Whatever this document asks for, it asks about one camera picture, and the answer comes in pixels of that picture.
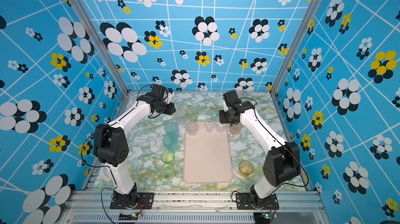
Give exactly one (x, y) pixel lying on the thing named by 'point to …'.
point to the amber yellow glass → (246, 167)
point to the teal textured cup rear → (172, 127)
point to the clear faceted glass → (220, 127)
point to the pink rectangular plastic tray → (207, 156)
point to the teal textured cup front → (170, 141)
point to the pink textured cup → (235, 128)
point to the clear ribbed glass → (209, 126)
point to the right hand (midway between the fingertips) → (224, 118)
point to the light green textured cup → (192, 111)
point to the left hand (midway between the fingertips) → (174, 108)
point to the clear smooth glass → (180, 115)
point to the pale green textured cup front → (166, 171)
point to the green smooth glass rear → (167, 156)
